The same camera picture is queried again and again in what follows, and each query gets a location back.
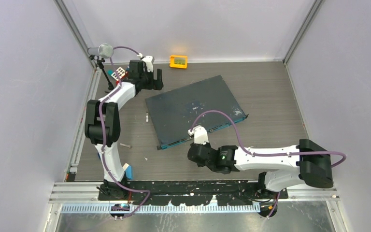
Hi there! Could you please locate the dark grey network switch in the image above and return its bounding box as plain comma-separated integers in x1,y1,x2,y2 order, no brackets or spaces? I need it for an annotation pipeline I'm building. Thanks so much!
145,75,248,150

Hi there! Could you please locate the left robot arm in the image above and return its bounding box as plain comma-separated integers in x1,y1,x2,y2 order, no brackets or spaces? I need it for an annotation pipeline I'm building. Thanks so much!
85,56,164,200

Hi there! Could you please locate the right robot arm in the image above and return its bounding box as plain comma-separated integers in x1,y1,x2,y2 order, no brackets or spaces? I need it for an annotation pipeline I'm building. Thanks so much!
187,139,333,199

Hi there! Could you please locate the white window toy brick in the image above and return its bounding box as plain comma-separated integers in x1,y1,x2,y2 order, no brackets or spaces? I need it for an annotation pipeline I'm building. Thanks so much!
115,67,126,79

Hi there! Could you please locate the blue white wedge block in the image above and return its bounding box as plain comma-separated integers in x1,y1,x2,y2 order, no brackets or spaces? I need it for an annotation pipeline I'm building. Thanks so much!
123,163,133,180

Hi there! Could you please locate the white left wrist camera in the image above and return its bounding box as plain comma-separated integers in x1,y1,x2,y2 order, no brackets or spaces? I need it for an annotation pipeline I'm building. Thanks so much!
140,56,155,73

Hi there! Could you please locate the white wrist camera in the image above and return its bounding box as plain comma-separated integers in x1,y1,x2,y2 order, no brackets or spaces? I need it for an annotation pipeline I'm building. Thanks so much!
187,125,209,145
140,56,155,73

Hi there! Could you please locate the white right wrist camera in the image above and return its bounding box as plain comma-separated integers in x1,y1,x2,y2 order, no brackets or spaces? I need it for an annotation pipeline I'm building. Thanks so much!
187,125,209,145

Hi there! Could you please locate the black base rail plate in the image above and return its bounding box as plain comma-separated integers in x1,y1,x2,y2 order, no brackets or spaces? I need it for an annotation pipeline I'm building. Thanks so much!
97,180,276,206

